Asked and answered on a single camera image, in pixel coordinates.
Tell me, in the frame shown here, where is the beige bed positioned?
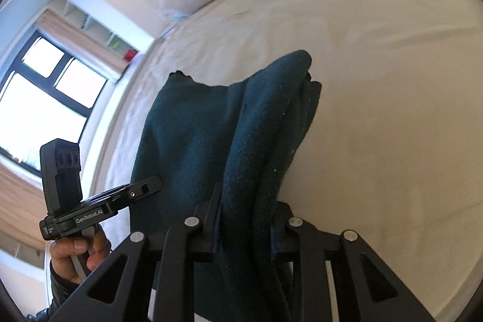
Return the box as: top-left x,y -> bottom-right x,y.
102,0 -> 480,322

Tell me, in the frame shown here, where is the white wall shelf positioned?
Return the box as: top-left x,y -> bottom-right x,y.
49,0 -> 140,62

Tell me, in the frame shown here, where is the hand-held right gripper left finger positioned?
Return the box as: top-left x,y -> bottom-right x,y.
47,182 -> 223,322

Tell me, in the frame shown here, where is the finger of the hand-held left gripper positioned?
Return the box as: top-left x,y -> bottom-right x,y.
109,176 -> 164,206

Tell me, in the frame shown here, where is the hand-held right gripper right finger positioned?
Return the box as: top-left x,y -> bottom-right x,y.
270,201 -> 436,322

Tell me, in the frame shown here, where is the person's left hand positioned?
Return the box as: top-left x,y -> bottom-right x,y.
49,224 -> 112,285

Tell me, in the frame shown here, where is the black framed window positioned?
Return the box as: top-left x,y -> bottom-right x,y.
0,35 -> 108,172

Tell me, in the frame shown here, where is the dark green sweater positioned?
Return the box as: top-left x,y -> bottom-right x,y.
130,49 -> 323,322

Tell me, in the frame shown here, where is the beige window bench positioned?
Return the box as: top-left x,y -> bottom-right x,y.
75,41 -> 157,172

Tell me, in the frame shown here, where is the person's left forearm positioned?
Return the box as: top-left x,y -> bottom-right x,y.
23,263 -> 82,322

